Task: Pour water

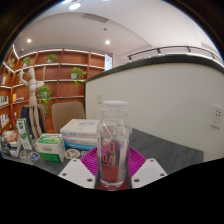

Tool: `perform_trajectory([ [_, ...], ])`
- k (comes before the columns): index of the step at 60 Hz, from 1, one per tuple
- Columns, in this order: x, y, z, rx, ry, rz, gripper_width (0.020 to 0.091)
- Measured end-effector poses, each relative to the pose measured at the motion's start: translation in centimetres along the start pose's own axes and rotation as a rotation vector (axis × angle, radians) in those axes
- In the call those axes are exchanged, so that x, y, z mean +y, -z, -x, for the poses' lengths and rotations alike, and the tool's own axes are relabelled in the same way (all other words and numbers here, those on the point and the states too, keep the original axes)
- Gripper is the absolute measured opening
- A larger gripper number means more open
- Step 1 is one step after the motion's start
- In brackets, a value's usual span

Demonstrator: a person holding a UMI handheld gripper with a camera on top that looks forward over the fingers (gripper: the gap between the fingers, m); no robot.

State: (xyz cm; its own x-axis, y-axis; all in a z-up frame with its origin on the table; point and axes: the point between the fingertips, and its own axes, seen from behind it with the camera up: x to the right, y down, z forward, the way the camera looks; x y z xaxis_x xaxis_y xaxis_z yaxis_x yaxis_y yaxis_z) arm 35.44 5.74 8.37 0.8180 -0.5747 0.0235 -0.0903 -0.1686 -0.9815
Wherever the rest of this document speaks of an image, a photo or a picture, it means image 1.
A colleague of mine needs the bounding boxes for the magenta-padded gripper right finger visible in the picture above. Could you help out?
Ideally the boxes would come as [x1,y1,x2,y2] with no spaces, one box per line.
[129,147,168,190]

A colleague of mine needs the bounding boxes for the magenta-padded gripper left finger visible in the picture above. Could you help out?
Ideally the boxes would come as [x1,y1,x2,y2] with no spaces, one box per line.
[58,147,100,190]

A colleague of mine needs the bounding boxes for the clear plastic drink bottle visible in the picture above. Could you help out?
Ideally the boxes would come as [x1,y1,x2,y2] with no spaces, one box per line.
[96,100,132,192]

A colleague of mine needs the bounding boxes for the green white tissue box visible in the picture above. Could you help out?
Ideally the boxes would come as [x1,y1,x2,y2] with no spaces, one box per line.
[35,133,66,164]

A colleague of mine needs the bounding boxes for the stack of white paper packs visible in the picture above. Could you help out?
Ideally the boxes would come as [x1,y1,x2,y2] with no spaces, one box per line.
[59,118,102,152]

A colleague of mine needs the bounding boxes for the tan upholstered chair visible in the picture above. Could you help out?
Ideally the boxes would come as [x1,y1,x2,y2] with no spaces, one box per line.
[50,100,87,134]

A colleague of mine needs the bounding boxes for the tall green white carton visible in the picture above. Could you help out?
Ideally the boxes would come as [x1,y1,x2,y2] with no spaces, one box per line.
[15,118,34,151]

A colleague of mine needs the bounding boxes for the stack of dark books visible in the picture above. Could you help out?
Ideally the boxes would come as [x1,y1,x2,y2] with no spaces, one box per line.
[0,129,23,158]

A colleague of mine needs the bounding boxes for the dark office chair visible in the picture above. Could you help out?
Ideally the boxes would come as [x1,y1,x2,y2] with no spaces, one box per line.
[19,104,48,134]

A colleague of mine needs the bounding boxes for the wooden artist mannequin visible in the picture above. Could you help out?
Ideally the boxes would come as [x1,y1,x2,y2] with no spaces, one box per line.
[18,67,45,139]

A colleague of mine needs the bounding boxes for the ceiling air vent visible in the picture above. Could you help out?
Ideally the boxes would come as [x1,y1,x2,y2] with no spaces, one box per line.
[80,13,109,24]

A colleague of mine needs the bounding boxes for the branched ceiling lamp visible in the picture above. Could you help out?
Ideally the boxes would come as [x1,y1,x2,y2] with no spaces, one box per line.
[61,0,83,11]

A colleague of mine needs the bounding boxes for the wooden wall shelf unit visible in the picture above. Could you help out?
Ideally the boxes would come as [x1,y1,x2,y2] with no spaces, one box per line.
[0,43,106,134]

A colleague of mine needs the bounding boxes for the white wall socket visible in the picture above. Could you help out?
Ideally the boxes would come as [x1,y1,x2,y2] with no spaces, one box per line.
[210,104,224,129]

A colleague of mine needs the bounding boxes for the white wall poster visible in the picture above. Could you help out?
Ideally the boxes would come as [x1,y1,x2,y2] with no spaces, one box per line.
[104,53,113,72]

